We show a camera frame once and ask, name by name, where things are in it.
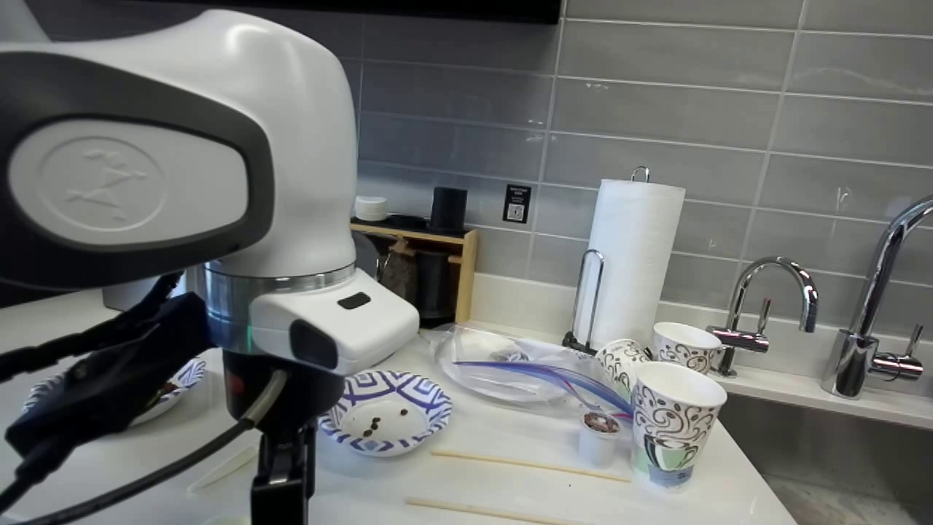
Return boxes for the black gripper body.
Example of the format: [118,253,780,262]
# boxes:
[220,348,347,438]

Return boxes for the thin wooden stir stick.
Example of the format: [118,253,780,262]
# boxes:
[401,497,562,525]
[187,446,263,494]

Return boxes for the few scattered coffee beans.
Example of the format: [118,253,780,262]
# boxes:
[362,406,410,433]

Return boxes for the small white container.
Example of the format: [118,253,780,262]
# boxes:
[349,193,389,224]

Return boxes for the clear plastic zip bag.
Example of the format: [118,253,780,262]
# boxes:
[430,323,637,421]

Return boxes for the wooden countertop rack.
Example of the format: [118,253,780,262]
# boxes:
[349,220,481,329]

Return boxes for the black cylinder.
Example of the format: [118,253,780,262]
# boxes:
[427,183,470,240]

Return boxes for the black paper towel holder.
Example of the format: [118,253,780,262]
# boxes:
[559,166,655,360]

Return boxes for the small coffee pod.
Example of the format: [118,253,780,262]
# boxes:
[576,409,624,470]

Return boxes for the tipped patterned paper cup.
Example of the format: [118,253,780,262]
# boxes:
[592,335,652,390]

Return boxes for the white paper towel roll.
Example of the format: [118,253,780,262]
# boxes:
[572,176,687,351]

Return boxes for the tall patterned paper cup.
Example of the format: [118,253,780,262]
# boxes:
[627,360,729,489]

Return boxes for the short patterned paper cup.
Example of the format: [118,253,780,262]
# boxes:
[646,319,725,376]

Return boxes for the black overhead cabinet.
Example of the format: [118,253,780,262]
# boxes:
[220,0,566,26]

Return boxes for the small chrome faucet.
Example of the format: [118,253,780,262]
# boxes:
[704,253,822,380]

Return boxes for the stainless steel sink basin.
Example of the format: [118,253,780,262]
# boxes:
[719,390,933,525]

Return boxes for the large chrome faucet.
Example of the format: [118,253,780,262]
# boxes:
[822,193,933,400]

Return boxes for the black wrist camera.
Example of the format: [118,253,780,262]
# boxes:
[3,290,212,460]

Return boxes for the black wall plate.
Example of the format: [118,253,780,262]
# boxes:
[502,180,532,228]

